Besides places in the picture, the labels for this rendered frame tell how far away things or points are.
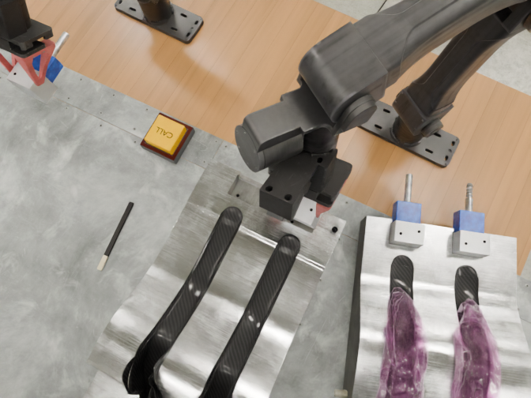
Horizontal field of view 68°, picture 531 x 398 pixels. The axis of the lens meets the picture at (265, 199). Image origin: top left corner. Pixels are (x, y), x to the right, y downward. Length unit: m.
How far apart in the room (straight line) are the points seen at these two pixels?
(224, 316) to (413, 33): 0.47
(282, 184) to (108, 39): 0.65
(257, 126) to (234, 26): 0.57
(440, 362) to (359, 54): 0.48
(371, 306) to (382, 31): 0.43
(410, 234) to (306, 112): 0.35
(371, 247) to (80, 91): 0.68
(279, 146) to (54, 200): 0.56
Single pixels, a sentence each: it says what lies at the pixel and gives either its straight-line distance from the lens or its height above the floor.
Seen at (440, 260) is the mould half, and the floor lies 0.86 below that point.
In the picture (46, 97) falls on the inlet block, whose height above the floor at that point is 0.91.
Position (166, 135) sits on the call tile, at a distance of 0.80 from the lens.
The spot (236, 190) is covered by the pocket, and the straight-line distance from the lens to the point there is 0.71.
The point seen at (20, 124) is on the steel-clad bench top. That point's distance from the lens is 0.98.
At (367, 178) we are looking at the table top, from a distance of 0.81.
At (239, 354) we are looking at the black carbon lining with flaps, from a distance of 0.65.
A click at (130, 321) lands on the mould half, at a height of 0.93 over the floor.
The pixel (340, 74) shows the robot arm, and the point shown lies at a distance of 0.40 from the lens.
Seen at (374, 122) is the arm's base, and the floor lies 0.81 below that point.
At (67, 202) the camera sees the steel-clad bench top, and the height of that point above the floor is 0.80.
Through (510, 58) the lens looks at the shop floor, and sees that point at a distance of 2.14.
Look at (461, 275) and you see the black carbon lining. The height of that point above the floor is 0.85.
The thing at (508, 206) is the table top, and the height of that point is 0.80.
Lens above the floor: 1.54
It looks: 75 degrees down
